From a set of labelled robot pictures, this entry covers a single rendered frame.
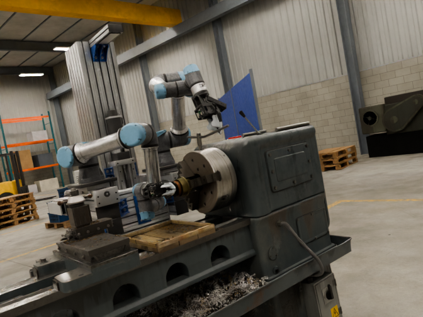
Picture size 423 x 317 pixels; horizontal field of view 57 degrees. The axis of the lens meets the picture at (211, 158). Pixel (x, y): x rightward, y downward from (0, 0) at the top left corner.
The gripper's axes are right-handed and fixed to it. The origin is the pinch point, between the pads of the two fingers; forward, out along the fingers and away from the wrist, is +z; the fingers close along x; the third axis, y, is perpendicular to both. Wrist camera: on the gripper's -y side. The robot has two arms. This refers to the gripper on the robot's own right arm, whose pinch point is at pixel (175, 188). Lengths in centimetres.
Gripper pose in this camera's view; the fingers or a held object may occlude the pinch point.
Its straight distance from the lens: 181.2
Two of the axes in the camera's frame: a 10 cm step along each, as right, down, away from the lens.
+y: -7.8, 1.8, -6.0
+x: -1.9, -9.8, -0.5
